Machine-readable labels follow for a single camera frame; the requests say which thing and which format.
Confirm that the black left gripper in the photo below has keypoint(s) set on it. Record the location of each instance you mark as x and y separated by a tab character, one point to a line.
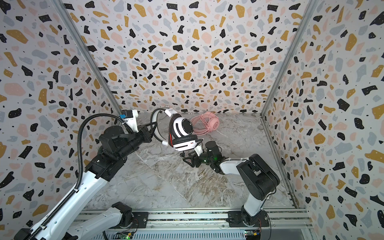
145	133

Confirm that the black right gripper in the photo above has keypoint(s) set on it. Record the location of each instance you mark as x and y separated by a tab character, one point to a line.
197	159

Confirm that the white black headphones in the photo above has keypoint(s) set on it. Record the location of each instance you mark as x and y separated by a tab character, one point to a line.
180	136

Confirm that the pink headphones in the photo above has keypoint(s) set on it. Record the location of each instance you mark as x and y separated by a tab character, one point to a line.
205	123

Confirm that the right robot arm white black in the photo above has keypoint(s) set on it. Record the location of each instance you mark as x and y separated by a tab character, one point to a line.
259	178

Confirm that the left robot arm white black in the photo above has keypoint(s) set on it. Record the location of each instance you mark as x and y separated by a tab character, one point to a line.
58	223

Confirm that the circuit board right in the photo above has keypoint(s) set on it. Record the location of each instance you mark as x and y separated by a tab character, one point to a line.
253	235

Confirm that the green circuit board left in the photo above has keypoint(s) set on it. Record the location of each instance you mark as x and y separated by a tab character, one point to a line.
124	236

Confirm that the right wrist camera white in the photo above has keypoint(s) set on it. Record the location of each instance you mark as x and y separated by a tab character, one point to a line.
199	150

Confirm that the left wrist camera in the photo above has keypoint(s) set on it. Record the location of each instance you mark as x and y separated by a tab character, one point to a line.
130	119

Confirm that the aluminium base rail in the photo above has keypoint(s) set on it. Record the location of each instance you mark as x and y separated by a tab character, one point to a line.
207	224

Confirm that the left aluminium corner post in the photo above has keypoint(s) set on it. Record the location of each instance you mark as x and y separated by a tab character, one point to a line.
64	15

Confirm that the aluminium corner post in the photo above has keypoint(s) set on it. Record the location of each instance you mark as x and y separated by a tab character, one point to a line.
291	52
64	15

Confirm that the right aluminium corner post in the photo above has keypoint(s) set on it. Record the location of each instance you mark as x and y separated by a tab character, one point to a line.
291	52

